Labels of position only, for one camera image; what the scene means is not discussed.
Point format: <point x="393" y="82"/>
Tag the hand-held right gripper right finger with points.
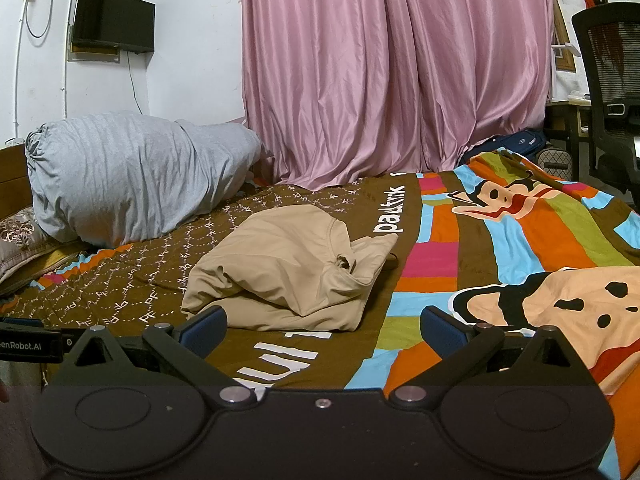
<point x="435" y="327"/>

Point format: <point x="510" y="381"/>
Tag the person's grey clothing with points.
<point x="20" y="410"/>

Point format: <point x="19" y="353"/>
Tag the grey bundled duvet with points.
<point x="130" y="180"/>

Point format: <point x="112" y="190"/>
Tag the grey bag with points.
<point x="555" y="161"/>

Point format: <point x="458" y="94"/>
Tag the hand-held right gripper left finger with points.
<point x="206" y="327"/>

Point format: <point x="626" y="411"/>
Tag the wooden picture frame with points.
<point x="561" y="35"/>

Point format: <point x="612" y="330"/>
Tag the black mesh office chair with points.
<point x="607" y="75"/>

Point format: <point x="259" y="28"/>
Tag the dark blue backpack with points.
<point x="515" y="142"/>

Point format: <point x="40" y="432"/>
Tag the wooden headboard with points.
<point x="12" y="175"/>

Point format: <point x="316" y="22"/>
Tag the beige hooded zip jacket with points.
<point x="285" y="265"/>

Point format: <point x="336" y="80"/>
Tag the brown colourful printed blanket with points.
<point x="475" y="260"/>

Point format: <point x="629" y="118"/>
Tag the patterned pillow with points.
<point x="25" y="240"/>

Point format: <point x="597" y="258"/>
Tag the black wall television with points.
<point x="112" y="19"/>

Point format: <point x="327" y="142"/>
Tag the pink curtain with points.
<point x="390" y="70"/>

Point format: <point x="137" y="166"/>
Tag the wooden desk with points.
<point x="570" y="110"/>

